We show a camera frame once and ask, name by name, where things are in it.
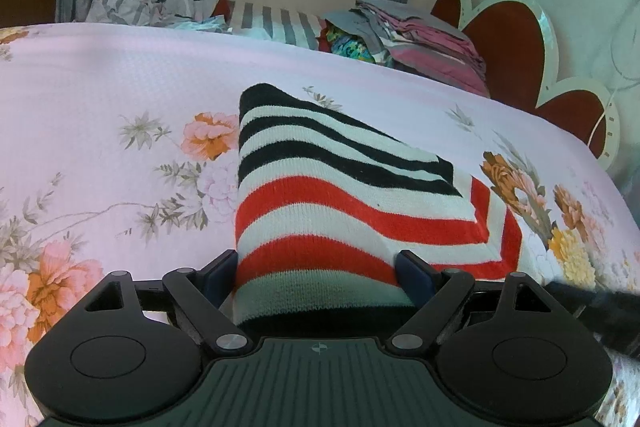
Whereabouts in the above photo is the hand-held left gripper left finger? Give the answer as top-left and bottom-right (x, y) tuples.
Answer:
(85, 249), (253, 356)

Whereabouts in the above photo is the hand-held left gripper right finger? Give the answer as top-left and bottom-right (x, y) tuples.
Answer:
(385, 249), (547, 356)

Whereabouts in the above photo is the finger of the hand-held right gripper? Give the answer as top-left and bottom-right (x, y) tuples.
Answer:
(544, 282), (640, 359)

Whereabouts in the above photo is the red black white striped sweater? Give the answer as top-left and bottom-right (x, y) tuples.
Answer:
(232, 83), (524, 326)

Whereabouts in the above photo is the stack of folded clothes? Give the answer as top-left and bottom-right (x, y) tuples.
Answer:
(325, 0), (492, 98)

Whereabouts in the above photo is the pink floral bed sheet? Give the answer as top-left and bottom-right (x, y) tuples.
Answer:
(0, 23), (640, 427)

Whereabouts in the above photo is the colourful patterned cloth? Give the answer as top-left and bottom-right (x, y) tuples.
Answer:
(320, 24), (382, 64)

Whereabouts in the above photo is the red white scalloped headboard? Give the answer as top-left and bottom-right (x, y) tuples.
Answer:
(430, 0), (622, 174)

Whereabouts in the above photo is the grey white striped pillow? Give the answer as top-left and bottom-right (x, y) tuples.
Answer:
(227, 1), (332, 54)

